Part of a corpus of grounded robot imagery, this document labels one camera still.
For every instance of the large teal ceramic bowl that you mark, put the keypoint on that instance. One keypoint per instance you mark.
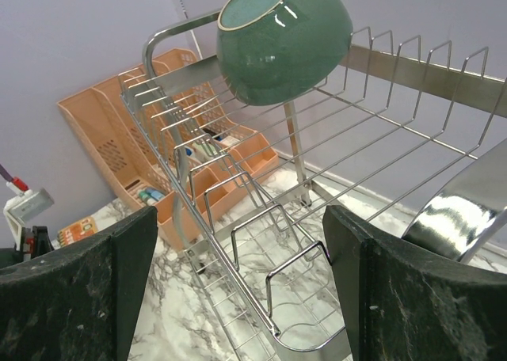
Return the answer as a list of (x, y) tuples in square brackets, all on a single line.
[(272, 51)]

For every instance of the orange snack packet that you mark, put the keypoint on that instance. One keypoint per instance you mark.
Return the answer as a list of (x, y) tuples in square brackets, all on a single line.
[(77, 231)]

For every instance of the steel two-tier dish rack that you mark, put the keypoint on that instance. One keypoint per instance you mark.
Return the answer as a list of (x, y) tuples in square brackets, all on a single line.
[(380, 135)]

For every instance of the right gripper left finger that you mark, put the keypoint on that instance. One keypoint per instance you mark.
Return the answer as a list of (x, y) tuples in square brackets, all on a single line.
[(80, 302)]

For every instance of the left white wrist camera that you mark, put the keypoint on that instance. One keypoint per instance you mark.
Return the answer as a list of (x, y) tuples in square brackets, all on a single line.
[(25, 206)]

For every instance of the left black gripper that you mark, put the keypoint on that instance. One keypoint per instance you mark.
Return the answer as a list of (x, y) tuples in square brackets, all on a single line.
[(35, 242)]

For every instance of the green white box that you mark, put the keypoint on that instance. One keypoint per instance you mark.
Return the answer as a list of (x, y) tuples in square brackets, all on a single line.
[(204, 151)]

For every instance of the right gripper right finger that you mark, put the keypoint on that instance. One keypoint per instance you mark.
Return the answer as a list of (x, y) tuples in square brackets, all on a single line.
[(402, 302)]

